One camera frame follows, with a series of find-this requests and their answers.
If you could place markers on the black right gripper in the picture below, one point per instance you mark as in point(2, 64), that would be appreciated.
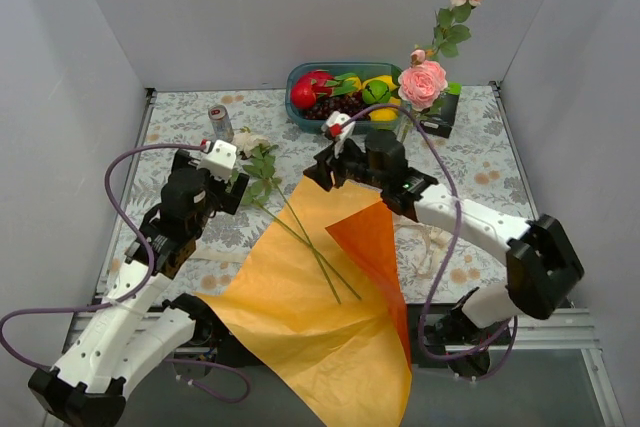
point(323, 172)

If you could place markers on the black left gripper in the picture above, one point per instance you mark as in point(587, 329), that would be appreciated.
point(235, 187)

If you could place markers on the white rose stem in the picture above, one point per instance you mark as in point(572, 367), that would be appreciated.
point(265, 185)
point(258, 151)

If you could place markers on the orange paper bouquet wrap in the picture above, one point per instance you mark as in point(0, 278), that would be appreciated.
point(349, 363)

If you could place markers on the cream printed ribbon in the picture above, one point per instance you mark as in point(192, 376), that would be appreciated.
point(420, 247)

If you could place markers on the pink rose stem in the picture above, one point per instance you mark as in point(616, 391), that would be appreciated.
point(423, 88)

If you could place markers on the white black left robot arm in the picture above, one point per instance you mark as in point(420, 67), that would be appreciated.
point(90, 384)

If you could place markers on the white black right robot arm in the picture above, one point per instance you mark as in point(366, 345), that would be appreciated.
point(541, 263)

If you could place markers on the clear glass vase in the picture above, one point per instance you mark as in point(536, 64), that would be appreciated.
point(405, 123)

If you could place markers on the dark grape bunch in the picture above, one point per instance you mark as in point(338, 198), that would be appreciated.
point(349, 104)

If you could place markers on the silver drink can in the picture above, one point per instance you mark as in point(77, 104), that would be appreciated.
point(221, 123)

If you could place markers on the red dragon fruit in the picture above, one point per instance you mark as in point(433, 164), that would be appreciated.
point(316, 85)

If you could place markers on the yellow lemon front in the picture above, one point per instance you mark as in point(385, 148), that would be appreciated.
point(384, 118)

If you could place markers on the yellow lemon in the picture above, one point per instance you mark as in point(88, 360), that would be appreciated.
point(386, 79)
point(384, 118)

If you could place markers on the green lime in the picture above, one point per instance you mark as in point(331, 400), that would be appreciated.
point(376, 92)

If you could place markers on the blue plastic fruit container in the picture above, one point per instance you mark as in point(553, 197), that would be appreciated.
point(353, 72)

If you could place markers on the yellow lemon top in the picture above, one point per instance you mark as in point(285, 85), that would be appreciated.
point(386, 79)

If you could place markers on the black green razor package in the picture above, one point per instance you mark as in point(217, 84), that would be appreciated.
point(445, 119)

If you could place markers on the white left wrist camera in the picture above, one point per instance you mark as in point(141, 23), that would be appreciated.
point(218, 159)

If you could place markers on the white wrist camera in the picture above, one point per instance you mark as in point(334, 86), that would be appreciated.
point(218, 159)
point(338, 127)

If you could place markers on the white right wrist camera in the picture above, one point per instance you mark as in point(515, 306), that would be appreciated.
point(338, 127)

